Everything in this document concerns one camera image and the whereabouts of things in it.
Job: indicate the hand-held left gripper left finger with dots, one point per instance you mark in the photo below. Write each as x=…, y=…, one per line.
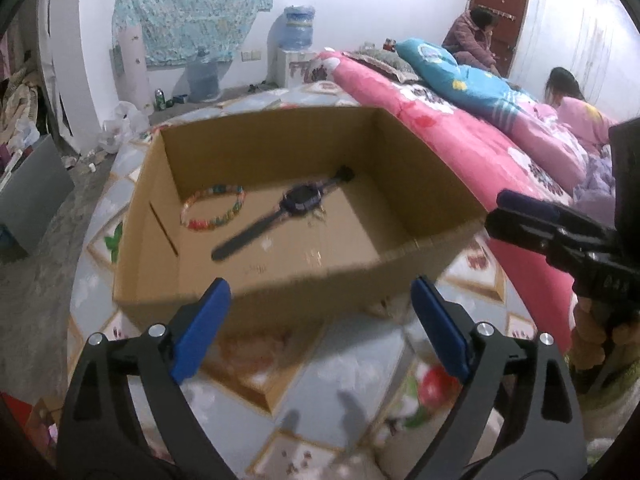
x=197, y=330

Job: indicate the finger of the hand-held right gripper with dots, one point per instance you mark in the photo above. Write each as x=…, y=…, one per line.
x=530, y=207
x=550, y=242

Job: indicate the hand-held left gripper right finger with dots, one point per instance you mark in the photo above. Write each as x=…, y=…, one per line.
x=442, y=332

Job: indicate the brown cardboard box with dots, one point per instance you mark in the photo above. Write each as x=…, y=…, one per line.
x=300, y=290

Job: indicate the person's right hand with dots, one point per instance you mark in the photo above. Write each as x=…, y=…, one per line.
x=585, y=335

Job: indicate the lilac cloth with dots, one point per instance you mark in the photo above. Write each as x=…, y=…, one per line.
x=595, y=185

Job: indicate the light pink quilt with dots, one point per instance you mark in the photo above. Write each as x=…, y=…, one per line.
x=550, y=145

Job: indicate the pink floral blanket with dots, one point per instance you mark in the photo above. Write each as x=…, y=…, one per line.
x=450, y=135

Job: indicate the fruit print tablecloth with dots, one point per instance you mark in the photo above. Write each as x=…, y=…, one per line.
x=350, y=395

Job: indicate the blue cartoon pillow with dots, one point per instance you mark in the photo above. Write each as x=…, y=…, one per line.
x=465, y=80

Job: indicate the green patterned cloth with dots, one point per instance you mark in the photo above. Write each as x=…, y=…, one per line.
x=610, y=410

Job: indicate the red bag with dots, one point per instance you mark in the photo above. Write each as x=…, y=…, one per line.
x=12, y=410

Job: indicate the grey patterned pillow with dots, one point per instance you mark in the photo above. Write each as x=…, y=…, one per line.
x=380, y=62

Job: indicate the grey storage box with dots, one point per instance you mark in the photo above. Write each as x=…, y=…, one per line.
x=35, y=195

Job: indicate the white plastic bag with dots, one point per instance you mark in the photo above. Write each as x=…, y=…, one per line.
x=122, y=125

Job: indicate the green drink can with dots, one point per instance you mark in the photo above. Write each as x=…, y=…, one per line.
x=160, y=100

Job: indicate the clear water jug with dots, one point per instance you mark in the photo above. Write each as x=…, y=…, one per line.
x=202, y=77

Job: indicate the white tall cylinder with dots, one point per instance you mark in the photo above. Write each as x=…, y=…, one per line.
x=135, y=70

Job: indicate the white water dispenser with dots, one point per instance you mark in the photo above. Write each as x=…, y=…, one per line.
x=292, y=67

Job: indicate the pile of clothes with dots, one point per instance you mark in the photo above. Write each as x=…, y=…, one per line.
x=17, y=110

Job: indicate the white wall socket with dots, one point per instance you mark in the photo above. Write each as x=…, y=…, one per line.
x=251, y=56

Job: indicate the floral cloth wall hanging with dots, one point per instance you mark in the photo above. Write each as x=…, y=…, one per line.
x=195, y=5

